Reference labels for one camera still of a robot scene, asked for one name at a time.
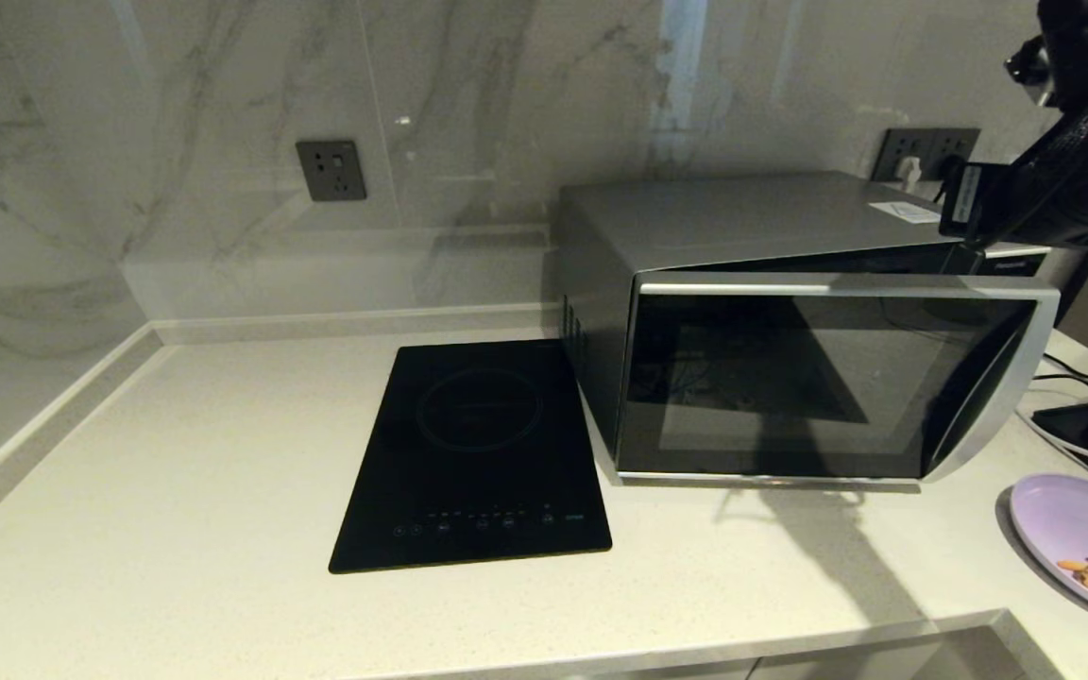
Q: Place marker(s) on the white power plug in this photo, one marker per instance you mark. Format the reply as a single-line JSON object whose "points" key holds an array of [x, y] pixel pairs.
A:
{"points": [[908, 172]]}

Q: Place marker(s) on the white paper sticker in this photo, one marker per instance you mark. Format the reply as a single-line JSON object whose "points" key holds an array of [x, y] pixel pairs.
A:
{"points": [[905, 212]]}

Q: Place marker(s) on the purple plate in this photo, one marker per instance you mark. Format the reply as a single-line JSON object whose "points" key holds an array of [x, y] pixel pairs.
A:
{"points": [[1063, 519]]}

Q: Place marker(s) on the grey single wall socket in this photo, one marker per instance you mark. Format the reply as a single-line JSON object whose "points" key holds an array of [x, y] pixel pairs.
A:
{"points": [[331, 171]]}

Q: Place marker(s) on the silver microwave oven body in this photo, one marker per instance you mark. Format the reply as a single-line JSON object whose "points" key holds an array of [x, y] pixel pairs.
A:
{"points": [[742, 212]]}

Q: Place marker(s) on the grey double wall socket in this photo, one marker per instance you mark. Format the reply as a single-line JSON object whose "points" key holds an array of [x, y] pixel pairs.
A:
{"points": [[922, 144]]}

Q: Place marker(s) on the black induction cooktop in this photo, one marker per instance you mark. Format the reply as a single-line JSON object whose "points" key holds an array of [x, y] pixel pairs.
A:
{"points": [[478, 453]]}

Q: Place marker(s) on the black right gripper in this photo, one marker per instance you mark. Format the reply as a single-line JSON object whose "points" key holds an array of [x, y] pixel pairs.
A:
{"points": [[1026, 212]]}

